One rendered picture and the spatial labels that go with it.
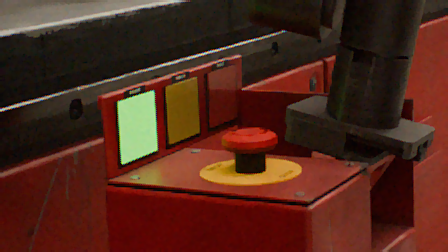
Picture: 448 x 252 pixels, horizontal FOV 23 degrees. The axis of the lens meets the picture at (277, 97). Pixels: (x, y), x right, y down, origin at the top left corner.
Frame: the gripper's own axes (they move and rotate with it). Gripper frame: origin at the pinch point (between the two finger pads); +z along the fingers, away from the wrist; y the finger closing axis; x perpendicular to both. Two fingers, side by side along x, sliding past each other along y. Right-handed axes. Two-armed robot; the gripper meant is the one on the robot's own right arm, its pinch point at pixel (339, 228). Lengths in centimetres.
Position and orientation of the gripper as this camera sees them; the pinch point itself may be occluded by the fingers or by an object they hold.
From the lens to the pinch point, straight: 85.8
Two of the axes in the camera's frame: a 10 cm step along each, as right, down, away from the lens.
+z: -1.7, 9.6, 2.4
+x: -4.1, 1.5, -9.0
